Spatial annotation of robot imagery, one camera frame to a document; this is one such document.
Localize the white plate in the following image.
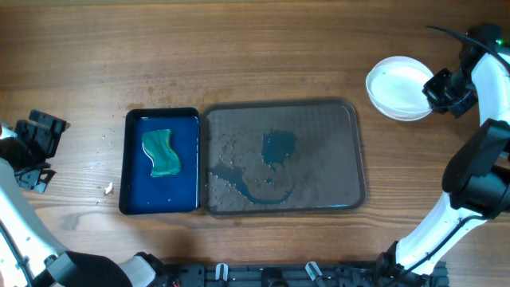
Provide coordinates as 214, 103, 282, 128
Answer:
372, 101, 432, 121
365, 56, 434, 112

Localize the green yellow sponge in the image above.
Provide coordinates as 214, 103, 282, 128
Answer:
142, 129, 181, 178

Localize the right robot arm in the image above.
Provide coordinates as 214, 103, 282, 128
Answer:
366, 23, 509, 286

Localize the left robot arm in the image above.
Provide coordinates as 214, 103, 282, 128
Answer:
1, 110, 131, 286

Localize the black water basin tray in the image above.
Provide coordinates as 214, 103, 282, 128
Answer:
119, 108, 200, 215

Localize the brown serving tray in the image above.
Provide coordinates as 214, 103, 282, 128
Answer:
199, 98, 367, 218

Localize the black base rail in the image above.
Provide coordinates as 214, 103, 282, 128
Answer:
159, 261, 450, 287

